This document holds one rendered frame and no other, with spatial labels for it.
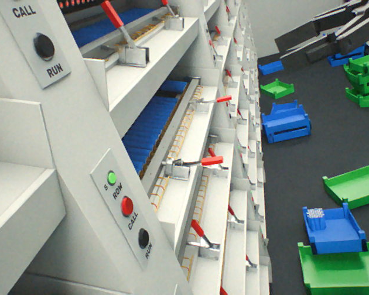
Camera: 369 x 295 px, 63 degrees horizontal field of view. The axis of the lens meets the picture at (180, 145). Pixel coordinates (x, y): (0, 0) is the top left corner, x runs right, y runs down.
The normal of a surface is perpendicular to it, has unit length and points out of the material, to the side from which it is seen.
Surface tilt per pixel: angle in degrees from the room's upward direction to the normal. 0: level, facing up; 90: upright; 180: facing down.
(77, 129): 90
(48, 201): 110
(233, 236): 21
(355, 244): 71
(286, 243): 0
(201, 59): 90
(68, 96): 90
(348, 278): 0
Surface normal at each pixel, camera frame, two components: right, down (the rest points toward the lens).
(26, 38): 0.93, -0.18
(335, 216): -0.29, 0.21
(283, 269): -0.31, -0.84
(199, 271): 0.04, -0.85
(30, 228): 0.98, 0.13
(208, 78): -0.19, 0.51
